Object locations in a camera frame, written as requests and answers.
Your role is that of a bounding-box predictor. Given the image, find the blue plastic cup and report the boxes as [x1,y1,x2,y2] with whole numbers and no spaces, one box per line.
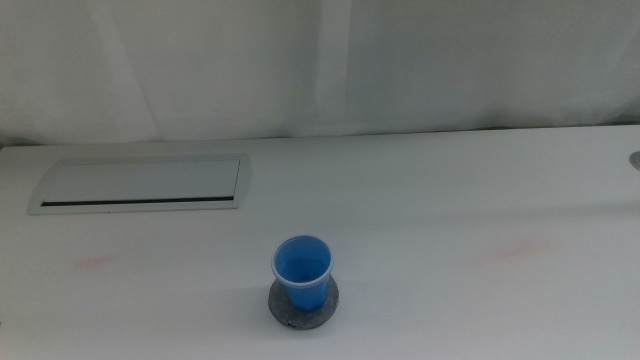
[270,234,335,314]

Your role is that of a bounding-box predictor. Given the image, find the silver table cable flap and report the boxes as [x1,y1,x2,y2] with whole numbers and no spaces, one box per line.
[27,153,254,217]

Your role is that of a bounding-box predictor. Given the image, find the round grey cup mat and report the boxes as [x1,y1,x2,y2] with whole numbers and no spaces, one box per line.
[267,273,341,332]

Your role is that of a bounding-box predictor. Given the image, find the white backdrop curtain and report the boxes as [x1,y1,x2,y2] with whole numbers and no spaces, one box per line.
[0,0,640,148]

